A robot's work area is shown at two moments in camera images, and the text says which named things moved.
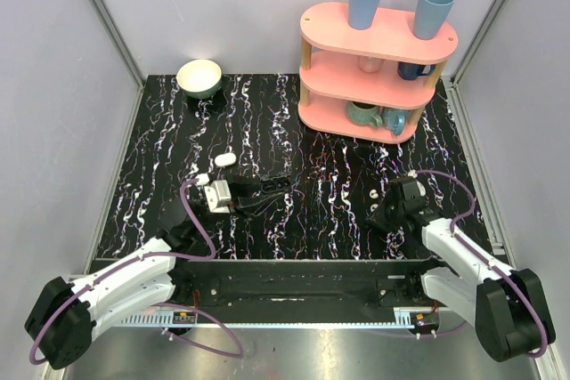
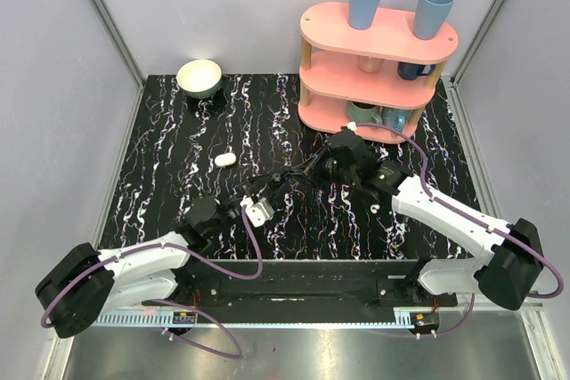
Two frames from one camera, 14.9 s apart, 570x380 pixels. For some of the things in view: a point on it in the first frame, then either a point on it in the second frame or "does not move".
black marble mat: [252, 126] does not move
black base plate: [301, 283] does not move
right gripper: [377, 218] -> [307, 170]
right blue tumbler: [432, 8] does not move
